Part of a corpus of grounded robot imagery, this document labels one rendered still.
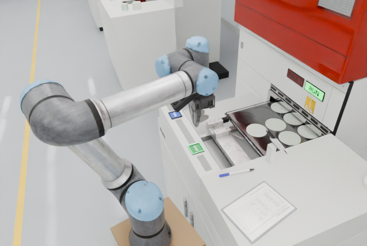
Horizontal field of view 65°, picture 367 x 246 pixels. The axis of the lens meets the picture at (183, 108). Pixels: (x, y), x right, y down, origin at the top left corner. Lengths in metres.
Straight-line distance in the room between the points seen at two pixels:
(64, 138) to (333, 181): 0.93
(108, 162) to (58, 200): 1.59
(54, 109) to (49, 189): 1.95
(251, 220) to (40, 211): 1.79
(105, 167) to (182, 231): 0.39
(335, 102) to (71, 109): 1.04
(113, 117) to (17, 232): 1.85
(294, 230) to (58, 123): 0.76
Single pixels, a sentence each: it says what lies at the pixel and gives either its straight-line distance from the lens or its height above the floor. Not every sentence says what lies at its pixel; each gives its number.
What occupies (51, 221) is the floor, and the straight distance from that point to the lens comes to 2.40.
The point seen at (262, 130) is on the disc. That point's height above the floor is 0.90.
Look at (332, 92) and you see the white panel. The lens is 1.35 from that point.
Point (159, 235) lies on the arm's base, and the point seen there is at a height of 0.92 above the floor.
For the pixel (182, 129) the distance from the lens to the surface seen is 1.34.
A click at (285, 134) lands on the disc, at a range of 1.45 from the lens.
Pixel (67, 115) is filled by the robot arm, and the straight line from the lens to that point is 0.67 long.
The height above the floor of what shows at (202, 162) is 0.96.
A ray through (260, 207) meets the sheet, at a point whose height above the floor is 0.97.
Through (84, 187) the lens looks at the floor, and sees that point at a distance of 2.50.
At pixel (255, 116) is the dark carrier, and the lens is 1.53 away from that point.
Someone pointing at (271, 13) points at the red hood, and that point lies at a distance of 1.49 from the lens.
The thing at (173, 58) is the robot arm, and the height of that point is 1.43.
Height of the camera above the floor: 1.82
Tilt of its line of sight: 36 degrees down
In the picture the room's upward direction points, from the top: 3 degrees counter-clockwise
